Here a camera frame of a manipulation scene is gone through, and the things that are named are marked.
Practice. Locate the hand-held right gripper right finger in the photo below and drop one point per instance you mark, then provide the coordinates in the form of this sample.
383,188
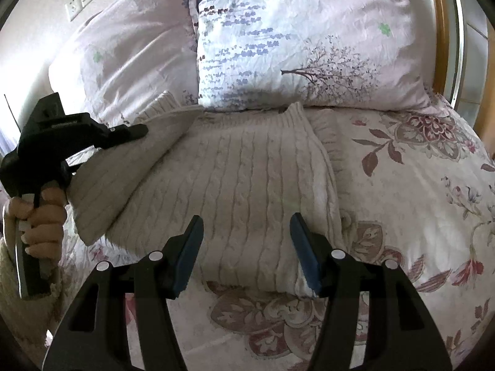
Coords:
305,255

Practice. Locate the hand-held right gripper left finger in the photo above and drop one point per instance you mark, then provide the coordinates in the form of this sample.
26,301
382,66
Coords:
189,255

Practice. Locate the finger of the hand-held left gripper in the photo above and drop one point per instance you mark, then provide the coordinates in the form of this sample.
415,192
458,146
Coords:
129,132

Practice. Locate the person's left hand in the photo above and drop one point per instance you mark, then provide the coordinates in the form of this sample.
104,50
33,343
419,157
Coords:
48,220

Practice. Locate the pale pink floral pillow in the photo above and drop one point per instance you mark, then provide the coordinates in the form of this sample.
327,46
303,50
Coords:
143,38

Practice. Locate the floral bedspread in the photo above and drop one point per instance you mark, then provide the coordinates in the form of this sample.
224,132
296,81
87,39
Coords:
406,208

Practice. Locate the tree print pillow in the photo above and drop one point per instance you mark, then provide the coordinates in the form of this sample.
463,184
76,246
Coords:
309,34

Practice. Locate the wooden headboard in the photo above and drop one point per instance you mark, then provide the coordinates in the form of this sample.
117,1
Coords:
442,34

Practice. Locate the white wardrobe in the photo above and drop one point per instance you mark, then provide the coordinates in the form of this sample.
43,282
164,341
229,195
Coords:
473,46

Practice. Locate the white wall socket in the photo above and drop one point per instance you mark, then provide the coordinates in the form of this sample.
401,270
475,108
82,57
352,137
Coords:
73,10

